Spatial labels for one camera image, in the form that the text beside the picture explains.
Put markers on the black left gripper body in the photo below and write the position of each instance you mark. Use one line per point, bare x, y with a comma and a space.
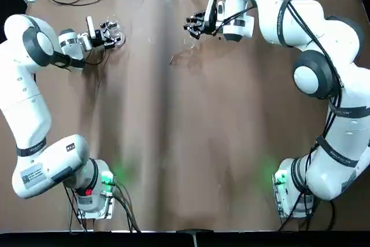
97, 38

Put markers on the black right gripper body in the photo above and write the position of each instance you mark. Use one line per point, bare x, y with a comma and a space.
203, 24

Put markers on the clear glass conical flask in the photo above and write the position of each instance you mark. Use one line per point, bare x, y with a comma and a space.
192, 41

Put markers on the clear glass beaker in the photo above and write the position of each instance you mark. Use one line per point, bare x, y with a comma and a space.
117, 34

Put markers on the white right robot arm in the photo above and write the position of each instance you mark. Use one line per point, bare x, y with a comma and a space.
326, 131

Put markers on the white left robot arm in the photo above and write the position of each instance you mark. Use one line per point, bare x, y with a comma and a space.
26, 108

